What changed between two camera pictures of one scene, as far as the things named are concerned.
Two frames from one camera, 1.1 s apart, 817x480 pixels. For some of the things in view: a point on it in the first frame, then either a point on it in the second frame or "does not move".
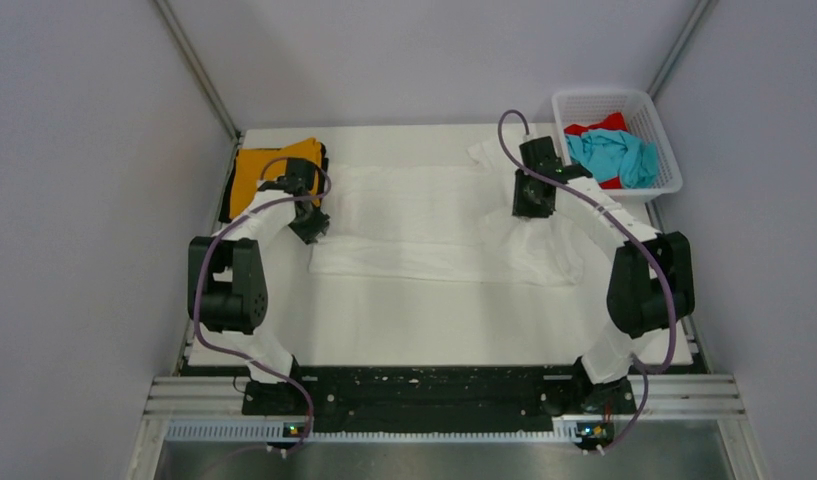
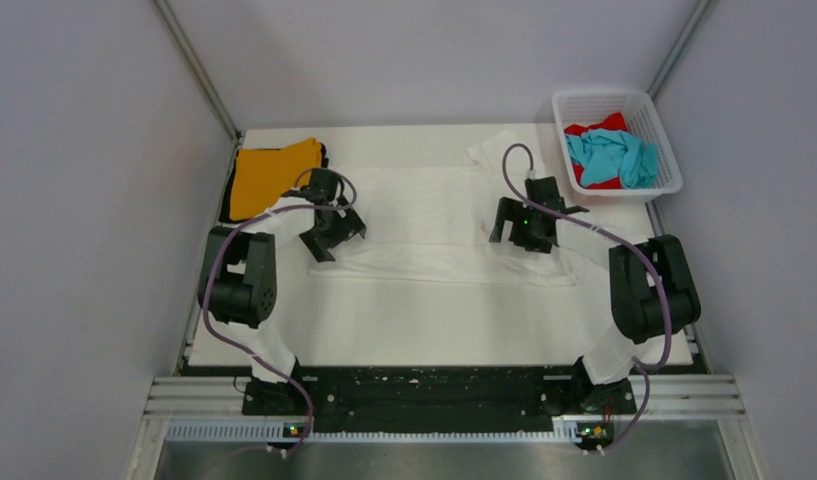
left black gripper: (320, 223) -> (318, 247)
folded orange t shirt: (247, 164) does not move
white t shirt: (445, 221) does not move
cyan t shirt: (611, 154) does not move
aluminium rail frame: (712, 395) does not move
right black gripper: (522, 208) -> (512, 210)
